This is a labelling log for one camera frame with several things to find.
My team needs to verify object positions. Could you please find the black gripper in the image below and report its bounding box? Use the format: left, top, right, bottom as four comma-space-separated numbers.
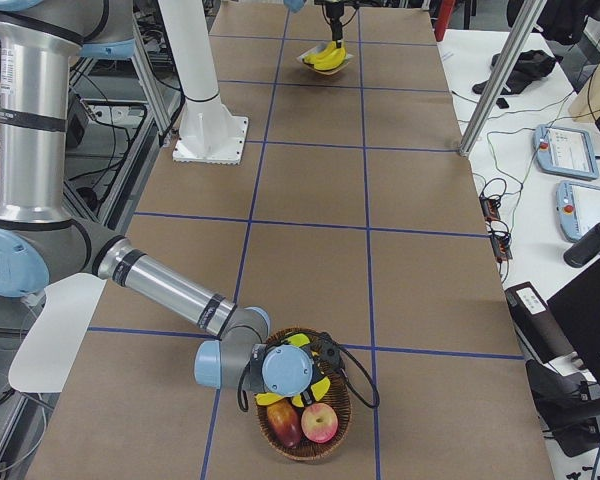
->
324, 2, 344, 48
298, 385, 317, 406

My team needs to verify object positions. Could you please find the yellow banana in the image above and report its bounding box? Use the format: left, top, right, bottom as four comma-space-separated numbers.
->
255, 333, 331, 408
301, 42, 332, 66
305, 41, 347, 71
313, 48, 352, 74

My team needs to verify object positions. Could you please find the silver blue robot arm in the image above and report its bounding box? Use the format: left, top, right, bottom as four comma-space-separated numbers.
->
283, 0, 345, 48
0, 1, 316, 399

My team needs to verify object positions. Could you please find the grey square orange-rimmed plate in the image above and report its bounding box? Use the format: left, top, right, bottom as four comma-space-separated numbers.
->
296, 41, 354, 76

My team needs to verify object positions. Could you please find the woven brown fruit basket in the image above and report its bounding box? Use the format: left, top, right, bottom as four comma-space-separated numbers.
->
254, 327, 352, 461

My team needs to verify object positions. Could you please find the lower pink apple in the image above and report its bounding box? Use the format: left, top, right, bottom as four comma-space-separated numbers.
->
301, 402, 339, 444

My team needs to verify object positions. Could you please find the dark red mango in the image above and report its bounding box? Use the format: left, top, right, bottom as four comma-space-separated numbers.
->
266, 400, 303, 448

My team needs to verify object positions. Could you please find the brown paper table mat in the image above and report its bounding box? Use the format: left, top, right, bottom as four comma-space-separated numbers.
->
28, 2, 553, 479

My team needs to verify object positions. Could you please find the black cloth on desk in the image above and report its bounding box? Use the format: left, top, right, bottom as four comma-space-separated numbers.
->
501, 50, 557, 95

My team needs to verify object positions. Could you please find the small circuit board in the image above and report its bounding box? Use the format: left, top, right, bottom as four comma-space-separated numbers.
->
480, 197, 501, 222
490, 235, 512, 262

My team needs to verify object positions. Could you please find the black box with white label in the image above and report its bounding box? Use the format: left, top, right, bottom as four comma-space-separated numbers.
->
505, 282, 575, 363

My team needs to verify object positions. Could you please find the far blue teach pendant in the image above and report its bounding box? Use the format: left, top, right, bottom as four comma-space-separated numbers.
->
533, 124, 599, 181

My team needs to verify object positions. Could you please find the blue teach pendant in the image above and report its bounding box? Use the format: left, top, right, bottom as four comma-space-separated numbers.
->
556, 180, 600, 243
533, 124, 599, 181

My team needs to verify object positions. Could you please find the near blue teach pendant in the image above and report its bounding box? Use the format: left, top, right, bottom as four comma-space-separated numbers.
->
556, 180, 600, 243

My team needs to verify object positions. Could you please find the black monitor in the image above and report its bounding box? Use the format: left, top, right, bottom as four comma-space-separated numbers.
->
548, 259, 600, 385

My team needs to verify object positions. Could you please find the black water bottle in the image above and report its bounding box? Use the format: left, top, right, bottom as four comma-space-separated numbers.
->
563, 222, 600, 268

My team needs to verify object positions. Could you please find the aluminium frame post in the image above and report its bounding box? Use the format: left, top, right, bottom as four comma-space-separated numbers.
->
458, 0, 547, 157

